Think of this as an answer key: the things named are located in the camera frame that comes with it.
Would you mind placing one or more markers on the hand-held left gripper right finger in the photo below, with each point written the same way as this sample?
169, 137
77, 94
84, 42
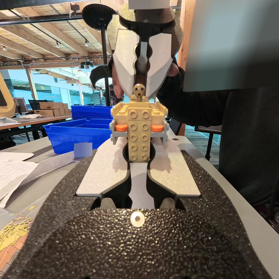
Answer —
174, 174

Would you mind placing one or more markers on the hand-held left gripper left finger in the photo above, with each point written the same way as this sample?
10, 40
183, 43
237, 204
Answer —
102, 174

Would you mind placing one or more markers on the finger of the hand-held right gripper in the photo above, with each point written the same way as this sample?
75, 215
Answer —
161, 54
124, 54

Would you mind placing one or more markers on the tan and orange brick model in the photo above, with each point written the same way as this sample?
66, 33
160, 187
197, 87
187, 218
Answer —
139, 130

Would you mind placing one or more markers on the person's right forearm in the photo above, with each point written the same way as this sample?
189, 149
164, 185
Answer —
191, 109

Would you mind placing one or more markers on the grey desk monitor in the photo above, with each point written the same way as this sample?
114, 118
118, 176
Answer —
21, 104

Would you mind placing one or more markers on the person's right hand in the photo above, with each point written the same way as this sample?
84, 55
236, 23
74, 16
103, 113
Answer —
117, 87

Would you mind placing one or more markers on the ceiling projector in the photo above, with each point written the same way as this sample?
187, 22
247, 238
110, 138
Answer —
86, 65

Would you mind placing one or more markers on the black pole with ribbed disc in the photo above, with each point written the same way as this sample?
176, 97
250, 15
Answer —
96, 15

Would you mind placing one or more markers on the grey paper sheet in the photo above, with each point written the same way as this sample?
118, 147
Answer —
54, 163

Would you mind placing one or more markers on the blue plastic bin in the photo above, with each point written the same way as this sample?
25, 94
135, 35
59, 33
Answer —
65, 135

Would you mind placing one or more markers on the stacked blue plastic bins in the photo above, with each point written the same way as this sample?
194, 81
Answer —
91, 112

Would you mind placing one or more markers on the wooden table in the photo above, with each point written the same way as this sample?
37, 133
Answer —
43, 121

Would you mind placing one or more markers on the stack of cardboard boxes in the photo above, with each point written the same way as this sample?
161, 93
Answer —
52, 106

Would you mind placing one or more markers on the plain white paper sheet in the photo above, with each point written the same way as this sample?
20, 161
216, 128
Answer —
17, 156

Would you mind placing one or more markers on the clear acrylic stand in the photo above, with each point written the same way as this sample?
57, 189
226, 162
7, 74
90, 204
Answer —
8, 121

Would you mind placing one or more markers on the grey instruction booklet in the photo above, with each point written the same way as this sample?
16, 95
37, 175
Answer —
13, 235

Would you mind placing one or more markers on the tan cardboard piece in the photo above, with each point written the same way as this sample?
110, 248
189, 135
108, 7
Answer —
12, 104

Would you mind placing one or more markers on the wooden post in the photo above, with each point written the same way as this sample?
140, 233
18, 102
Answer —
185, 13

